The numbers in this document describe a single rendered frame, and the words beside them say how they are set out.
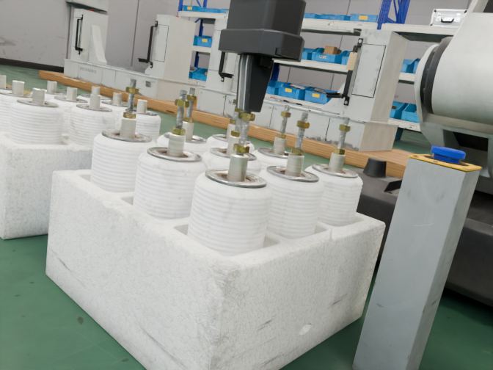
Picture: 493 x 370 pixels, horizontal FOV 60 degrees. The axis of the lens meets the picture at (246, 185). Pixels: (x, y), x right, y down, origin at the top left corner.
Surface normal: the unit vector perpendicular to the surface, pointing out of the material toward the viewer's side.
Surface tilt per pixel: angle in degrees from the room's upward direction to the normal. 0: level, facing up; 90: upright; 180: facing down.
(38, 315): 0
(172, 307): 90
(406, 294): 90
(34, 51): 90
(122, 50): 90
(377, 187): 45
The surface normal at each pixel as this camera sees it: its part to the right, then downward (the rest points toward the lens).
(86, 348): 0.18, -0.96
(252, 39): -0.84, -0.02
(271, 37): -0.22, 0.19
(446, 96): -0.63, 0.54
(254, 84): 0.52, 0.29
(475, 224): -0.33, -0.62
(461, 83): -0.65, 0.25
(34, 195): 0.70, 0.29
